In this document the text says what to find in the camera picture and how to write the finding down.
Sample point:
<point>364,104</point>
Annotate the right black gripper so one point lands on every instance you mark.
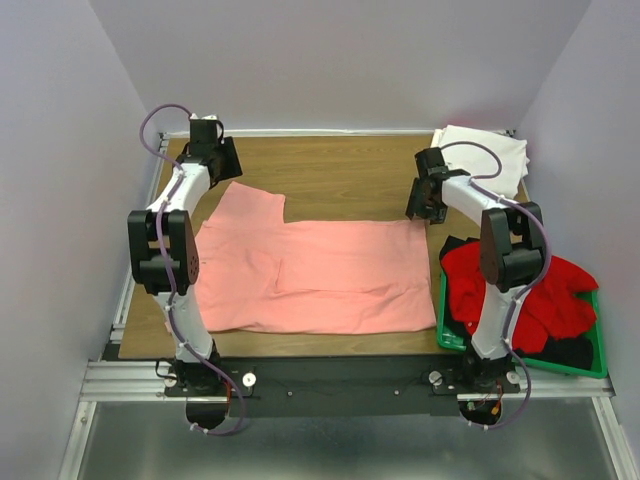
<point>436,215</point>

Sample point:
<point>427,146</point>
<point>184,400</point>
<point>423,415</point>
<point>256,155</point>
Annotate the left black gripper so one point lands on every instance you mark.
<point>232,167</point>

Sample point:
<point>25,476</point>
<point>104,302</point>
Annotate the pink t shirt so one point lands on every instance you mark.
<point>259,273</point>

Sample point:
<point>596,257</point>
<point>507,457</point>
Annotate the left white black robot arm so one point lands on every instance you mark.
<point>162,247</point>

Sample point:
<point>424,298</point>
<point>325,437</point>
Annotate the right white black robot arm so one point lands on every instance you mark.
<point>513,254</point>

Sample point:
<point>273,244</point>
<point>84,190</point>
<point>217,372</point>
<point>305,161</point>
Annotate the folded white t shirt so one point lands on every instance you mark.
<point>511,153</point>

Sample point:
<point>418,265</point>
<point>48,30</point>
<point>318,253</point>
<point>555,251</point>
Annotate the green plastic bin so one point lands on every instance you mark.
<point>598,367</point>

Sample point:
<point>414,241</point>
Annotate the crumpled red t shirt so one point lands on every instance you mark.
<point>565,300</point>

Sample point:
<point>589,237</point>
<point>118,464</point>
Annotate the black t shirt in bin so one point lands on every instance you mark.
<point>570,352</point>

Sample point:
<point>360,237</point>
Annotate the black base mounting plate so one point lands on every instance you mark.
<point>372,385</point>

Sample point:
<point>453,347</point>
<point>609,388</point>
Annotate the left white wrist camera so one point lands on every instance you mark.
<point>212,117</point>

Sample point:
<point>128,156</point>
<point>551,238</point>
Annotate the aluminium table frame rail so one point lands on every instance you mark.
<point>105,379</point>

